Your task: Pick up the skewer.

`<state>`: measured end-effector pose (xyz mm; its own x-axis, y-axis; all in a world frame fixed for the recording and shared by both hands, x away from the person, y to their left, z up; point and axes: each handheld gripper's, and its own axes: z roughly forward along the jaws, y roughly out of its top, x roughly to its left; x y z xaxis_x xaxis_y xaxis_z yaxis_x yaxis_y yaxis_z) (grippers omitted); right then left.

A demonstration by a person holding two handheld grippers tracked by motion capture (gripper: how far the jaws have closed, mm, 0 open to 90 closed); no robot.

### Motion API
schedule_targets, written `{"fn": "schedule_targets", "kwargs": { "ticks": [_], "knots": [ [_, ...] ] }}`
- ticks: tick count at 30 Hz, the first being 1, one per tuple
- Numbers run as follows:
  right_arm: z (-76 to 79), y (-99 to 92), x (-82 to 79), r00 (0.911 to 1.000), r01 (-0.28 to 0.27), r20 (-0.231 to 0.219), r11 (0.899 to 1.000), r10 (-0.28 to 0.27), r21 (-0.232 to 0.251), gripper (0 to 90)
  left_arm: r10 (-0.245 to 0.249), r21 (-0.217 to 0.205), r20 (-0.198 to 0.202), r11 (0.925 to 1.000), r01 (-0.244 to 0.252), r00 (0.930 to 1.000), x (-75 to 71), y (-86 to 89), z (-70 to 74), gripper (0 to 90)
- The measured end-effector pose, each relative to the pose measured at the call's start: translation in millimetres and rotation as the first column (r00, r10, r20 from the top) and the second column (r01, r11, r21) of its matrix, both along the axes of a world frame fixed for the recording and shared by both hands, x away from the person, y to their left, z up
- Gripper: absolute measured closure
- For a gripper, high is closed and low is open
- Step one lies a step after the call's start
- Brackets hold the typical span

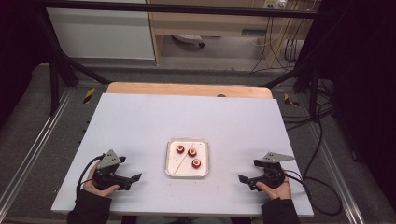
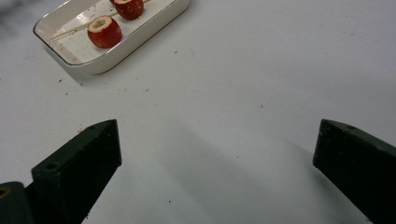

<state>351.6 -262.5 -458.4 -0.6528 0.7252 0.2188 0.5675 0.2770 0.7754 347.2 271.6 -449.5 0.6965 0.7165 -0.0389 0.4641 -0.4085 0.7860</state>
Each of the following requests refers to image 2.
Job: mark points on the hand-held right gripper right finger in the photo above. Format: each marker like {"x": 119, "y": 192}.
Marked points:
{"x": 358, "y": 161}

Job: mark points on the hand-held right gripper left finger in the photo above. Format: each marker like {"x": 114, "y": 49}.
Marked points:
{"x": 77, "y": 168}

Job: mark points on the white rectangular tray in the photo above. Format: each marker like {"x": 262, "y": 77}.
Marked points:
{"x": 93, "y": 59}

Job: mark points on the thin wooden skewer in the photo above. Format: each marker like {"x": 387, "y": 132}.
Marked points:
{"x": 70, "y": 31}

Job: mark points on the red cored hawthorn fruit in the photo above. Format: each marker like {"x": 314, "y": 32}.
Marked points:
{"x": 129, "y": 9}
{"x": 104, "y": 32}

